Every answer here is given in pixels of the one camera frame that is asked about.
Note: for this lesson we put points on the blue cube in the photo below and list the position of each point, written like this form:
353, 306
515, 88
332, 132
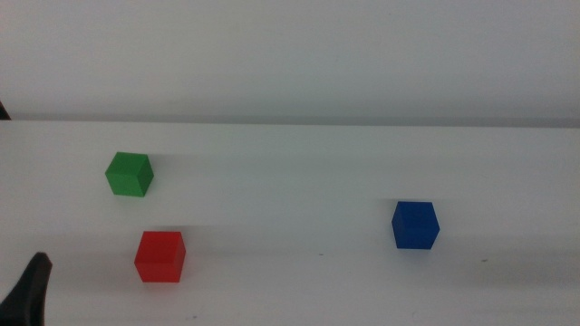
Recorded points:
414, 226

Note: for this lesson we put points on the green cube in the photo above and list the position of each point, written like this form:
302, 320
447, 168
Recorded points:
129, 176

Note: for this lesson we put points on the red cube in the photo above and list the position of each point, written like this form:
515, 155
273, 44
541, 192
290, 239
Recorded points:
158, 258

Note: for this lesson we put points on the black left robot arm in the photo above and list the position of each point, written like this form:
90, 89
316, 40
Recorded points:
25, 294

